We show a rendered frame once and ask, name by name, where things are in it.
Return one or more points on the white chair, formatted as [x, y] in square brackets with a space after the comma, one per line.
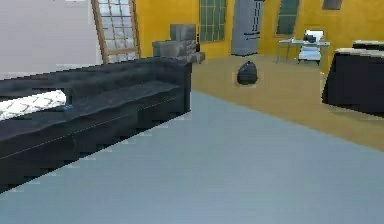
[312, 50]

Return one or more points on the grey armchair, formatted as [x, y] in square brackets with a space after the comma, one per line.
[180, 46]

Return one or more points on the black garbage bag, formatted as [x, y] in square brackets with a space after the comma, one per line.
[247, 74]

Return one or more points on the black sofa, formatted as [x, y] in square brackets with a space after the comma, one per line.
[110, 100]

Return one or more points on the green paned window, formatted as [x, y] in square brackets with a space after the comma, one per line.
[212, 20]

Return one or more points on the grey fridge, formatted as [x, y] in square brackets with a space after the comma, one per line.
[246, 28]

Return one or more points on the wooden framed window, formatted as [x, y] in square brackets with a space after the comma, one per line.
[116, 30]

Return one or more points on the grey table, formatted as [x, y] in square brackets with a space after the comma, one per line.
[301, 43]

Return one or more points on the dark green window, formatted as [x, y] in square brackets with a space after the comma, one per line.
[287, 16]

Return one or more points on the black object on table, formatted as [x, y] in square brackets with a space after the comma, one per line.
[310, 38]

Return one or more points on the white patterned pillow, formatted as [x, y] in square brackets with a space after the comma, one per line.
[30, 103]

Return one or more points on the black kitchen counter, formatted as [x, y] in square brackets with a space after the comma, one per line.
[356, 80]

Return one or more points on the grey framed picture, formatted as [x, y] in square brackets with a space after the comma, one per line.
[332, 4]

